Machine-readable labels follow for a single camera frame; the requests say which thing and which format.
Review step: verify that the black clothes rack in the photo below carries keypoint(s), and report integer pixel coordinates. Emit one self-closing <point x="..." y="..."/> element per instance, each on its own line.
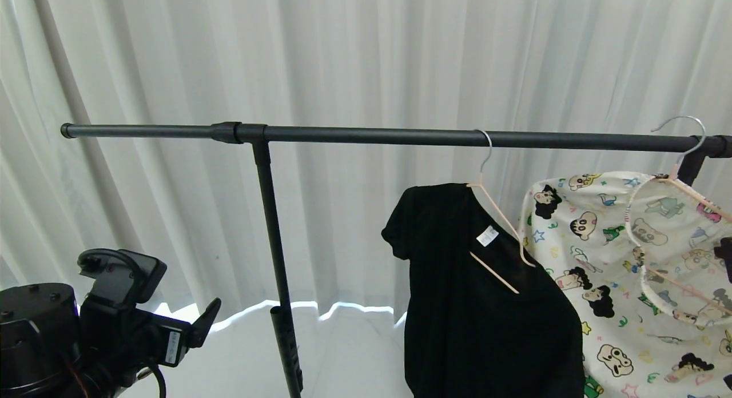
<point x="372" y="135"/>

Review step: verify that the white curtain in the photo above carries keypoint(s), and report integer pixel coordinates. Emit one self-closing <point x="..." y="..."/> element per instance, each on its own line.
<point x="343" y="55"/>

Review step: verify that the cream printed garment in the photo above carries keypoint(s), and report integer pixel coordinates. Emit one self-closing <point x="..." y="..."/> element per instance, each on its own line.
<point x="629" y="306"/>

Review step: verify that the black garment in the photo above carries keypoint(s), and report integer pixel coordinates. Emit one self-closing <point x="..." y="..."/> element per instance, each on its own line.
<point x="486" y="329"/>

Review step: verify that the pink clothes hanger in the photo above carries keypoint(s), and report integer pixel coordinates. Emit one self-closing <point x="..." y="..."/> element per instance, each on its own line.
<point x="686" y="158"/>
<point x="497" y="212"/>

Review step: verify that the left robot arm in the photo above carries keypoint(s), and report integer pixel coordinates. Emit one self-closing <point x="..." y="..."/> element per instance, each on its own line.
<point x="34" y="329"/>

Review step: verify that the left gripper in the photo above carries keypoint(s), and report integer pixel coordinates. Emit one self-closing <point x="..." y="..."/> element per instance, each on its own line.
<point x="131" y="341"/>

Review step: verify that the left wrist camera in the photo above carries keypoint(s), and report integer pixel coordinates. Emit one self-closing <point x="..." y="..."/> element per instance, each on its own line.
<point x="123" y="275"/>

